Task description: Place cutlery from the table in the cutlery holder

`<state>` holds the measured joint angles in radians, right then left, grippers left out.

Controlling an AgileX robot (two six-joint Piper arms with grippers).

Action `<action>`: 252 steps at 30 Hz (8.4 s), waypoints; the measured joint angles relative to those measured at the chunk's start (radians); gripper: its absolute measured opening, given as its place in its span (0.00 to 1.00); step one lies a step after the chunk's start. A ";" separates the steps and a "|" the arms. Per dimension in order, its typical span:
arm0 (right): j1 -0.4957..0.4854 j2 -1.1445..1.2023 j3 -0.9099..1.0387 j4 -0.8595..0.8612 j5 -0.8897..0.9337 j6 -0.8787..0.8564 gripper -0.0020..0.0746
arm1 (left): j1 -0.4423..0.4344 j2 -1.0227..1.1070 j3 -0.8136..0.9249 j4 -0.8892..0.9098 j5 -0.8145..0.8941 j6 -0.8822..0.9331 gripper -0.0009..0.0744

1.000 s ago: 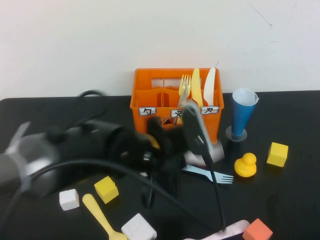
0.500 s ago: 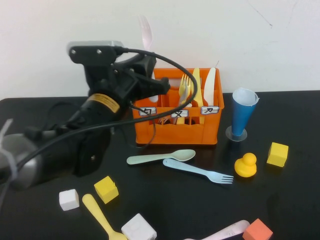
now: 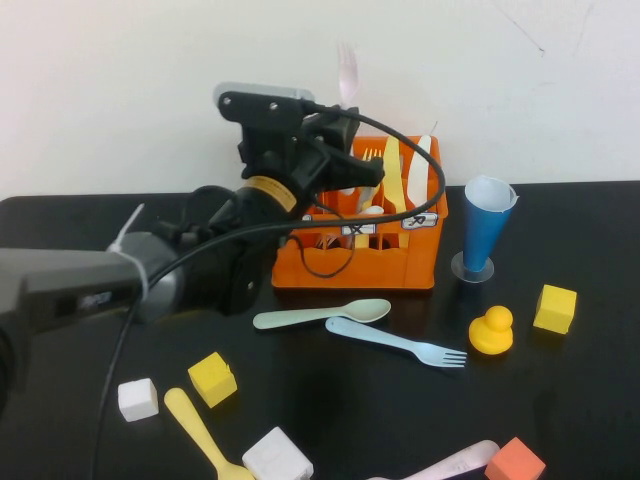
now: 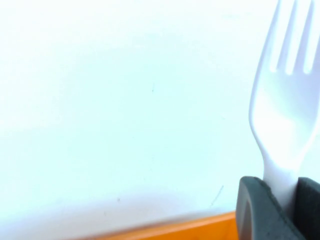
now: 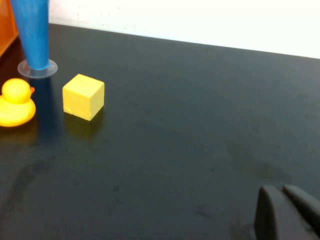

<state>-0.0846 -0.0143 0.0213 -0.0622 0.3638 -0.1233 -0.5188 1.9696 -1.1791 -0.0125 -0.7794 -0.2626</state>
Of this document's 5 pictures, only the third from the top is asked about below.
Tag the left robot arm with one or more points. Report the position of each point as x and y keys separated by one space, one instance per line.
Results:
x=65 y=290

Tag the pink plastic fork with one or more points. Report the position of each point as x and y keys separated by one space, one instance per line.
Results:
x=348 y=80

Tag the yellow foam cube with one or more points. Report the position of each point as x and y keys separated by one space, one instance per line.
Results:
x=554 y=310
x=212 y=380

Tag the white plastic knife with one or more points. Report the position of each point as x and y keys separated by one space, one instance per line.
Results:
x=415 y=182

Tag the pink plastic spoon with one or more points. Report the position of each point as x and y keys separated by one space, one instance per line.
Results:
x=465 y=459

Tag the yellow plastic spoon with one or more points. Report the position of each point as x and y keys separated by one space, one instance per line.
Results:
x=195 y=430

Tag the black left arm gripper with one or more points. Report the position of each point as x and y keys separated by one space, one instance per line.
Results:
x=280 y=155

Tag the blue paper cone cup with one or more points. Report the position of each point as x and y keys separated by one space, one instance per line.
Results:
x=482 y=230

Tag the orange foam cube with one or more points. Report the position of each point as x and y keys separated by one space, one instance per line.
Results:
x=515 y=462

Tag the orange plastic cutlery holder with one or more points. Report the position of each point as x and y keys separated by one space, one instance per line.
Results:
x=415 y=270

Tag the blue plastic fork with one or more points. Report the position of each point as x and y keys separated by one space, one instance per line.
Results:
x=395 y=342

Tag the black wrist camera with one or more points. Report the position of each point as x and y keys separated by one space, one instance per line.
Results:
x=260 y=102

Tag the green plastic spoon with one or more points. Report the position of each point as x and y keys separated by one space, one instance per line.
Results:
x=320 y=315

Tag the white foam cube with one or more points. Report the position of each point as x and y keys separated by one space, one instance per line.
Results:
x=138 y=399

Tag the white charger adapter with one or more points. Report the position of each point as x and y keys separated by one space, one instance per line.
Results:
x=275 y=457

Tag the yellow plastic knife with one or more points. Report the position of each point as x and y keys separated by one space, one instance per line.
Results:
x=392 y=175

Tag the yellow rubber duck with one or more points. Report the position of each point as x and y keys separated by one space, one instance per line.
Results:
x=492 y=335

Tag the beige plastic fork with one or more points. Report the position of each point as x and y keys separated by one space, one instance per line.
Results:
x=328 y=242

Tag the white plastic spoon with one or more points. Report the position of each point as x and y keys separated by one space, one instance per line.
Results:
x=374 y=210

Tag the white zip tie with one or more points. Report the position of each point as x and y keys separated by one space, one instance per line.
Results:
x=137 y=270

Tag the yellow plastic fork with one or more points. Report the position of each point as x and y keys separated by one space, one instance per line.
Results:
x=361 y=241

